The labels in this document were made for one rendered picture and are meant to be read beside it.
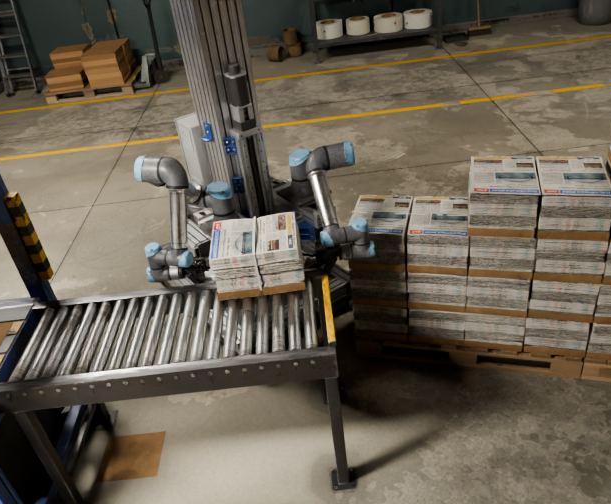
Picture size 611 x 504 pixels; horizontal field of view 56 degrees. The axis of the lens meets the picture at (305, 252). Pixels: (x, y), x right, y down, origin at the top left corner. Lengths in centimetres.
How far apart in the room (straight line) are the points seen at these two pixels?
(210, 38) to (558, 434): 245
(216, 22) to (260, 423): 196
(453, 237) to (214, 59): 140
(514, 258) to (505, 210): 26
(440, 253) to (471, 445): 90
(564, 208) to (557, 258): 26
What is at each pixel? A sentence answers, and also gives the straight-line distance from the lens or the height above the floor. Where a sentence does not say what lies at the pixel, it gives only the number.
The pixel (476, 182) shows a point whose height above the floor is 107.
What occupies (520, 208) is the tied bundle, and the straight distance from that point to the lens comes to 267.
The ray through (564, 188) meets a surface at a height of 107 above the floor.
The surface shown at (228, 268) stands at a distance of 241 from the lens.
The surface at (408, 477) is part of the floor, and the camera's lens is 281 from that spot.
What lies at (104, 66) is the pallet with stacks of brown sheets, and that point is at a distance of 847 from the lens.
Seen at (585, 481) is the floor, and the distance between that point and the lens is 292.
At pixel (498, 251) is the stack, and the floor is 75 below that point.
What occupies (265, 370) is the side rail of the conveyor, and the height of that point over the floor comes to 76.
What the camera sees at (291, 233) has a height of 104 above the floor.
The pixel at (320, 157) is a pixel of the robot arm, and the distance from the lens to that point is 268.
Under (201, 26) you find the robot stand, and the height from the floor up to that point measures 176.
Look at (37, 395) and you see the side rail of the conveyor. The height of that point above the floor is 76.
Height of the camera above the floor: 232
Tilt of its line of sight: 34 degrees down
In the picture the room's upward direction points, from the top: 8 degrees counter-clockwise
